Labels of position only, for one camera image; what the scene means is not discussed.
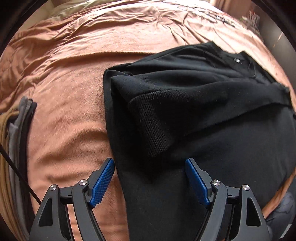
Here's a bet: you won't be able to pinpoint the black cable on bed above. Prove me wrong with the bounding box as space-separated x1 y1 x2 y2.
176 4 236 28

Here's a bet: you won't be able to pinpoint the folded tan garment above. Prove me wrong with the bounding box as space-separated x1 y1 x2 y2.
1 107 26 240

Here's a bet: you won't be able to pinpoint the white rack on cabinet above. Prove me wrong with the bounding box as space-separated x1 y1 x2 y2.
240 10 260 36

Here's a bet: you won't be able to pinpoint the folded grey garment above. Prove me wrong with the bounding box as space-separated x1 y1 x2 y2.
8 96 37 239

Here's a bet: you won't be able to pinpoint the brown terry bed blanket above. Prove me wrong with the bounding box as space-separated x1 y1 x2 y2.
1 1 295 240

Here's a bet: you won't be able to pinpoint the patterned grey trouser leg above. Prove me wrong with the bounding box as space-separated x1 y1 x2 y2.
266 192 295 240

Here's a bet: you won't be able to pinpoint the black long-sleeve sweater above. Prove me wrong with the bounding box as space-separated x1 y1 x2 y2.
103 42 295 240

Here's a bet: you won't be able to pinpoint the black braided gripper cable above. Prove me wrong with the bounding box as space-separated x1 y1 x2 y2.
0 143 42 205

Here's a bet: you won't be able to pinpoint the beige bed sheet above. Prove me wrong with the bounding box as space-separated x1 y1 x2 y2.
48 0 114 19

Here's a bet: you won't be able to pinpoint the dark wardrobe doors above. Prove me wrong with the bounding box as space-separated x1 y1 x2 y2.
259 13 295 73

